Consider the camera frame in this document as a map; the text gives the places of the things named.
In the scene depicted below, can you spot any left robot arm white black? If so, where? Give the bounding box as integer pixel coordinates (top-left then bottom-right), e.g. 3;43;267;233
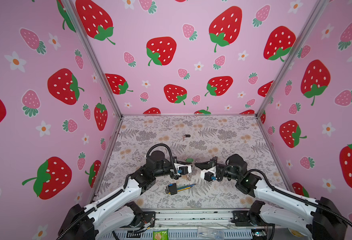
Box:
57;143;192;240

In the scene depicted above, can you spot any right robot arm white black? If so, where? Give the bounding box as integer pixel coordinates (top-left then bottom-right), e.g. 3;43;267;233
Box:
195;154;352;240

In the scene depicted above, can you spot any clear plastic bag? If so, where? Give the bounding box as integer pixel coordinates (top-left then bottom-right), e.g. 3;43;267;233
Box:
197;226;225;240

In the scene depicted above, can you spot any green snack packet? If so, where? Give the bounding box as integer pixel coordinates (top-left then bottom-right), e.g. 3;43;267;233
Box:
153;230;169;240

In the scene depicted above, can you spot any black connector with coloured wires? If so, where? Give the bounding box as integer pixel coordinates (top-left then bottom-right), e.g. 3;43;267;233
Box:
166;183;196;195

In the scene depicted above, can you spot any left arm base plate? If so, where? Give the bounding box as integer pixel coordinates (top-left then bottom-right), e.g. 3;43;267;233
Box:
127;211;156;228

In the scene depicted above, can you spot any aluminium rail frame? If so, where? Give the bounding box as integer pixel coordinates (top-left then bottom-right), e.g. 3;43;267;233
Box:
102;205;314;240

